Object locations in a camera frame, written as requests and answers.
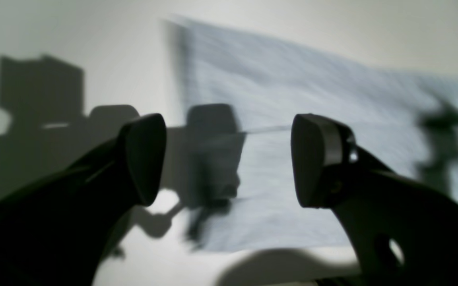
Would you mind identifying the grey T-shirt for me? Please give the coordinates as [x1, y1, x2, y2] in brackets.
[167, 21, 458, 252]

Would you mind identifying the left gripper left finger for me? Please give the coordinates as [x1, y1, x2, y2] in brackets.
[0, 114, 167, 286]

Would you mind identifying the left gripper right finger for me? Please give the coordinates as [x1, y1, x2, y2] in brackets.
[291, 114, 458, 286]

